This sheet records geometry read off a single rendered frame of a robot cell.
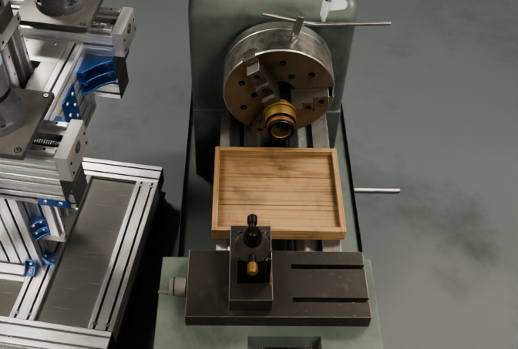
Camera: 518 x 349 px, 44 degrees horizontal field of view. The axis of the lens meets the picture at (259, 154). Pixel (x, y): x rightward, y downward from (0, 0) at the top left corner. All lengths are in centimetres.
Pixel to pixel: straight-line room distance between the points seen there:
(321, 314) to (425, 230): 148
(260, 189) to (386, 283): 107
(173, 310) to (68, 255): 106
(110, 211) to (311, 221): 111
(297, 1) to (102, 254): 125
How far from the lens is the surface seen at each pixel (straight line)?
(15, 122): 166
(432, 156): 324
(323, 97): 178
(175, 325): 156
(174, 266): 164
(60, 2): 198
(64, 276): 253
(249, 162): 189
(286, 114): 171
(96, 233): 261
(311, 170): 189
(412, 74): 365
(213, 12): 184
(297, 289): 156
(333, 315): 154
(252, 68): 172
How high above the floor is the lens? 232
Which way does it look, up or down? 48 degrees down
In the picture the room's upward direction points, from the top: 3 degrees clockwise
